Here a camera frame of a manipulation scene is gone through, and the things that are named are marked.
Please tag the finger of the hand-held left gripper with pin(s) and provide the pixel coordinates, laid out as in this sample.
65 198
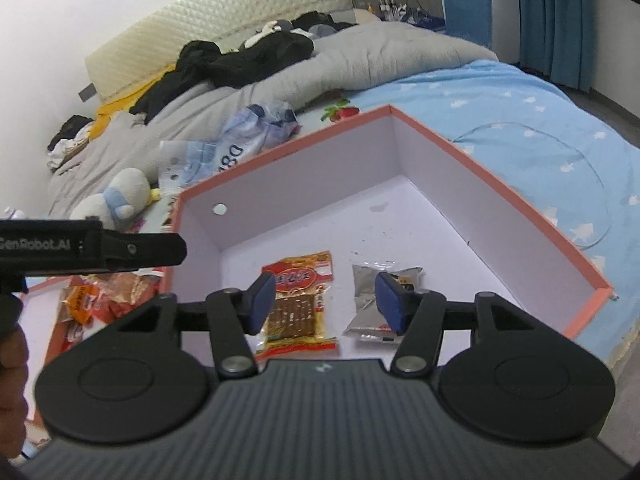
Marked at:
150 250

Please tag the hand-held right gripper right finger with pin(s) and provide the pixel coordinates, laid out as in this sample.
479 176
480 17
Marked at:
391 305

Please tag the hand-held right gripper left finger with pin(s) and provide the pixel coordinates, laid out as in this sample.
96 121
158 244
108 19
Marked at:
261 302

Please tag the silver snack packet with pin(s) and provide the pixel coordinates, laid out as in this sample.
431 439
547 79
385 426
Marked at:
362 305

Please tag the red yellow snack packet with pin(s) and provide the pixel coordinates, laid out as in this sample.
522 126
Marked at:
300 310

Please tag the shallow pink cardboard box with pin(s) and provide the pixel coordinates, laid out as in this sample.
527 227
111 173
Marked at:
42 310

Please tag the large pink cardboard box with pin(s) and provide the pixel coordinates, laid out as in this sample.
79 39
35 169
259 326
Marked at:
350 210

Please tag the person's left hand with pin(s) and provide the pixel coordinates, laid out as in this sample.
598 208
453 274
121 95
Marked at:
11 390

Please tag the large red orange snack packet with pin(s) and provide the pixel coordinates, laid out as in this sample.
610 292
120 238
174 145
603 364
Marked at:
130 292

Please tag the white blue plush toy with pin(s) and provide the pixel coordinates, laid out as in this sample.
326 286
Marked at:
120 190

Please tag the pile of dark light clothes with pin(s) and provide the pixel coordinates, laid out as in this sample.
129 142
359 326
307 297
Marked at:
67 140

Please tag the crumpled blue white plastic bag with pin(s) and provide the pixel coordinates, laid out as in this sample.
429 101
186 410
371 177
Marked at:
240 135

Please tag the yellow cloth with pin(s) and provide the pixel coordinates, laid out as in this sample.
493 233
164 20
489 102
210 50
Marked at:
107 107

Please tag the grey rectangular tag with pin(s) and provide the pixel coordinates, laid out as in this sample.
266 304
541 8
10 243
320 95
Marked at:
88 93

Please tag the black clothes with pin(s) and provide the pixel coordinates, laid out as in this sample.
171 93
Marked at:
250 60

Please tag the light blue bedsheet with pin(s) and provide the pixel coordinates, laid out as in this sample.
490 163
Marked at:
525 120

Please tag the cream quilted headboard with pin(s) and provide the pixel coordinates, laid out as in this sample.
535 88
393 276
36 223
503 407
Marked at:
200 20

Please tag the grey blanket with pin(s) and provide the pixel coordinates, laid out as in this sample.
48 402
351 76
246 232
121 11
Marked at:
350 60

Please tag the bedside clutter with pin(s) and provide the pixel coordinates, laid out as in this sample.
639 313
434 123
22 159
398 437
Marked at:
400 10

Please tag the blue curtains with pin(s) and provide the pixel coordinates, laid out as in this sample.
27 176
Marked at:
565 20

